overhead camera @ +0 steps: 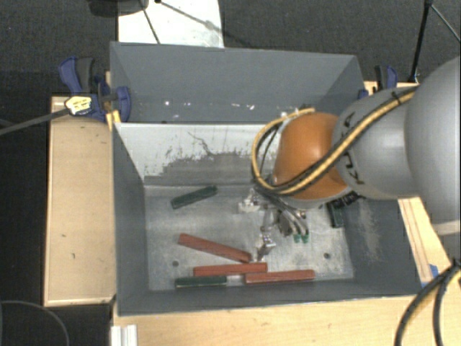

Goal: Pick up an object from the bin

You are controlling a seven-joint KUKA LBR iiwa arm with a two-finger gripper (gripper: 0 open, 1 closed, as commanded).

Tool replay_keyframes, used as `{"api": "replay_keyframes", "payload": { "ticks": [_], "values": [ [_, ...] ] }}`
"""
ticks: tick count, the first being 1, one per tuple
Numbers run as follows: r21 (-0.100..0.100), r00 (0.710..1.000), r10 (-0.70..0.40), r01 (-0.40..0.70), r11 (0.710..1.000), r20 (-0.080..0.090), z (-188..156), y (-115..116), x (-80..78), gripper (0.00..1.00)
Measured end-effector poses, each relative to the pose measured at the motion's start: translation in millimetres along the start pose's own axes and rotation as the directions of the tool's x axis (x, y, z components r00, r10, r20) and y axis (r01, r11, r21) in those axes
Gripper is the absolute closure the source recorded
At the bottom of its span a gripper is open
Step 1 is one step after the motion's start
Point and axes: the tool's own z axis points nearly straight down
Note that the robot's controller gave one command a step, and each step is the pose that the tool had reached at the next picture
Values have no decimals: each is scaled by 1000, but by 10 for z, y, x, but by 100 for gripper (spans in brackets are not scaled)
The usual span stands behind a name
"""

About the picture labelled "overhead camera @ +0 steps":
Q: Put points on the red-brown flat block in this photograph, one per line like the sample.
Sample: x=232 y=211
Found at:
x=230 y=269
x=214 y=247
x=280 y=277

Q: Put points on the grey metal bin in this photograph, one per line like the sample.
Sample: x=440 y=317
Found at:
x=201 y=229

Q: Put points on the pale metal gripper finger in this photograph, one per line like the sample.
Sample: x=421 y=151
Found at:
x=260 y=253
x=269 y=246

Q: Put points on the pale wood flat board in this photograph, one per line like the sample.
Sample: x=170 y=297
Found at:
x=81 y=207

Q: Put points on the dark green flat block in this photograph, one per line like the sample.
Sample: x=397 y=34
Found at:
x=201 y=282
x=194 y=196

